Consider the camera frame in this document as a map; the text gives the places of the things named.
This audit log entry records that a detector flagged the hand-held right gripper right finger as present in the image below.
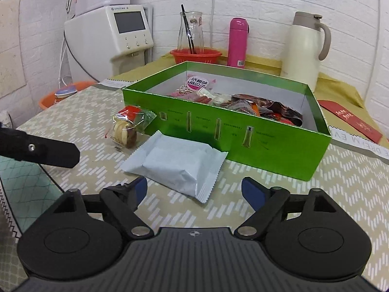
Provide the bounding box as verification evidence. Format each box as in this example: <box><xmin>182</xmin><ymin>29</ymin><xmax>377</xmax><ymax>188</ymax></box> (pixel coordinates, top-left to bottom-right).
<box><xmin>234</xmin><ymin>176</ymin><xmax>338</xmax><ymax>238</ymax></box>

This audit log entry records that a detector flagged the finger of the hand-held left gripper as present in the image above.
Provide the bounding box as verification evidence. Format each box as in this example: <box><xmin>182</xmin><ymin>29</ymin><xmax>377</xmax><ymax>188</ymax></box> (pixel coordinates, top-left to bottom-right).
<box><xmin>0</xmin><ymin>126</ymin><xmax>81</xmax><ymax>168</ymax></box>

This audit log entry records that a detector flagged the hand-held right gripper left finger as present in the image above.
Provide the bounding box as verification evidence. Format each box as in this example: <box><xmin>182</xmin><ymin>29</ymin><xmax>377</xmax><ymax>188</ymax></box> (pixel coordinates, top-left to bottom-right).
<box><xmin>53</xmin><ymin>176</ymin><xmax>154</xmax><ymax>238</ymax></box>

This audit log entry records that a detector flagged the pale blue snack packet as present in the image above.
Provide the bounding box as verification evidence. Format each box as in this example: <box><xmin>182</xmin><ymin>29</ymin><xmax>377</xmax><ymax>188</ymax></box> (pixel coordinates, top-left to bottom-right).
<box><xmin>120</xmin><ymin>130</ymin><xmax>229</xmax><ymax>204</ymax></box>

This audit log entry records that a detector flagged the green cardboard box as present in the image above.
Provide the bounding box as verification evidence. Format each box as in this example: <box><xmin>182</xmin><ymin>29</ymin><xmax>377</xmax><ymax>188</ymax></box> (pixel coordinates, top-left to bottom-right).
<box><xmin>122</xmin><ymin>61</ymin><xmax>332</xmax><ymax>181</ymax></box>

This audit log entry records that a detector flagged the clear cookie packet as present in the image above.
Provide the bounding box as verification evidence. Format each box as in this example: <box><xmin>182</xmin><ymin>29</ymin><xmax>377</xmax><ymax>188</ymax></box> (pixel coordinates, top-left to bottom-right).
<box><xmin>105</xmin><ymin>105</ymin><xmax>155</xmax><ymax>149</ymax></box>

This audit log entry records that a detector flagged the pile of assorted snacks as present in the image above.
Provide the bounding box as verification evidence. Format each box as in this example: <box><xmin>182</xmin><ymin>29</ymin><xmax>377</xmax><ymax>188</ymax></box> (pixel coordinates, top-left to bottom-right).
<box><xmin>170</xmin><ymin>88</ymin><xmax>304</xmax><ymax>127</ymax></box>

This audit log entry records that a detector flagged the pink snack packet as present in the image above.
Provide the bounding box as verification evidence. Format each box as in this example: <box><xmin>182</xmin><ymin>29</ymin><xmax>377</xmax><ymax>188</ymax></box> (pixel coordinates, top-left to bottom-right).
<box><xmin>170</xmin><ymin>74</ymin><xmax>218</xmax><ymax>98</ymax></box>

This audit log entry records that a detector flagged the teal quilted cloth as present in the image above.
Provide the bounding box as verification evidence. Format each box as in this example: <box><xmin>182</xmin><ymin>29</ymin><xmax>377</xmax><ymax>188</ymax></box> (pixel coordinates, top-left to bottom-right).
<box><xmin>0</xmin><ymin>155</ymin><xmax>63</xmax><ymax>238</ymax></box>

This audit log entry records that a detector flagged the orange plastic basin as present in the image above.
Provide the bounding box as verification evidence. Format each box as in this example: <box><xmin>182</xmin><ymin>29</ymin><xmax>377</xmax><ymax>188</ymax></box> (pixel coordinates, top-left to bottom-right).
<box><xmin>39</xmin><ymin>81</ymin><xmax>98</xmax><ymax>110</ymax></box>

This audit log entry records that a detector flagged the blue white lid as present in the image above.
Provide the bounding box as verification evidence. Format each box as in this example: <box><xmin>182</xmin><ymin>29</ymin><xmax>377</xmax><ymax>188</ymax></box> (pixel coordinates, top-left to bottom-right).
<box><xmin>55</xmin><ymin>87</ymin><xmax>77</xmax><ymax>98</ymax></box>

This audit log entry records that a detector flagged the white water dispenser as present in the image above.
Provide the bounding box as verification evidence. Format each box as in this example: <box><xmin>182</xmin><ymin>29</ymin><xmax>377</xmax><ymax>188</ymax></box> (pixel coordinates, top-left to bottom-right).
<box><xmin>64</xmin><ymin>4</ymin><xmax>154</xmax><ymax>82</ymax></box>

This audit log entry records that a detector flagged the red envelope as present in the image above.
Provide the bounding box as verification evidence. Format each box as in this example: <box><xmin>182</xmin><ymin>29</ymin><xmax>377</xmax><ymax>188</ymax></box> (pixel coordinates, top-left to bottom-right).
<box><xmin>318</xmin><ymin>100</ymin><xmax>383</xmax><ymax>143</ymax></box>

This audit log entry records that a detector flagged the orange plastic basket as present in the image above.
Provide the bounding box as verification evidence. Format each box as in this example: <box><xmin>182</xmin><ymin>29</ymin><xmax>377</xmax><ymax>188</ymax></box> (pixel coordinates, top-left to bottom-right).
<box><xmin>169</xmin><ymin>48</ymin><xmax>223</xmax><ymax>65</ymax></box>

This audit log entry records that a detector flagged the pink thermos bottle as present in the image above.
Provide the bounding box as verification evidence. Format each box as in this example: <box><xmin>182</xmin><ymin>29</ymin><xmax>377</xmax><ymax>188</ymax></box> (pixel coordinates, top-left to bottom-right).
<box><xmin>227</xmin><ymin>18</ymin><xmax>250</xmax><ymax>69</ymax></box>

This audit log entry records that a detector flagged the cream thermal carafe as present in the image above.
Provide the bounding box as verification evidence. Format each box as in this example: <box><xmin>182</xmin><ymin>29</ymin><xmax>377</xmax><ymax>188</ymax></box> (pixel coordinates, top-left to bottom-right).
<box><xmin>280</xmin><ymin>11</ymin><xmax>332</xmax><ymax>83</ymax></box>

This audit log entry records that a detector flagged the clear glass pitcher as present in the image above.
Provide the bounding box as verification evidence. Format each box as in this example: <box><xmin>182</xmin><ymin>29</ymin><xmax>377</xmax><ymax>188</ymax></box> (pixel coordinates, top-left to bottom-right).
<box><xmin>177</xmin><ymin>11</ymin><xmax>203</xmax><ymax>54</ymax></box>

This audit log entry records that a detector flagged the black straw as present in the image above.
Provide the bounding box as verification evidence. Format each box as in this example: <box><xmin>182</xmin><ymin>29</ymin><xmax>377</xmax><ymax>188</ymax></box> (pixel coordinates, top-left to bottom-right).
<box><xmin>181</xmin><ymin>4</ymin><xmax>195</xmax><ymax>54</ymax></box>

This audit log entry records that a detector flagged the beige wall board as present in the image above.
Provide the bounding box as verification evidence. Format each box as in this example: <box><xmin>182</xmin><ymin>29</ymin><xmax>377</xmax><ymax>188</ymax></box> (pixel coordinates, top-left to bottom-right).
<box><xmin>0</xmin><ymin>0</ymin><xmax>26</xmax><ymax>98</ymax></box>

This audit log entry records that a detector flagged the white wall conduit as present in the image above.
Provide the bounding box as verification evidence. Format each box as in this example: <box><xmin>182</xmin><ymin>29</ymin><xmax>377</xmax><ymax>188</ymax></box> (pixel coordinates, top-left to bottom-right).
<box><xmin>365</xmin><ymin>0</ymin><xmax>384</xmax><ymax>98</ymax></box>

